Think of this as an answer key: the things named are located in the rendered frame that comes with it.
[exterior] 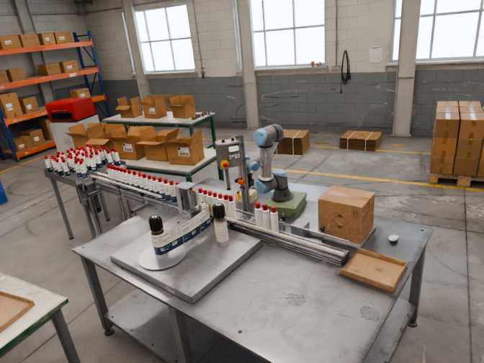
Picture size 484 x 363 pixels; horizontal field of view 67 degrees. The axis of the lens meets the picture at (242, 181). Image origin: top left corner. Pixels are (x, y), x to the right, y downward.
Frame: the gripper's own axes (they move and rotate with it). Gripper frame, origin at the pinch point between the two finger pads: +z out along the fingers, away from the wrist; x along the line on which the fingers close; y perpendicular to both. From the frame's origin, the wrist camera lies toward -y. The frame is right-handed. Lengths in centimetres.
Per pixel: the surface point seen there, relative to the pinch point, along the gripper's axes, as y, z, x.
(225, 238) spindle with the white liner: 25, -6, -76
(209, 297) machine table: 39, 5, -118
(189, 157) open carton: -110, 1, 70
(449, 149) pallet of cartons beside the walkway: 155, 36, 274
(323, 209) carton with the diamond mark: 79, -17, -37
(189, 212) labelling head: -21, -6, -54
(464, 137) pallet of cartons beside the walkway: 170, 20, 275
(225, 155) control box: 9, -50, -41
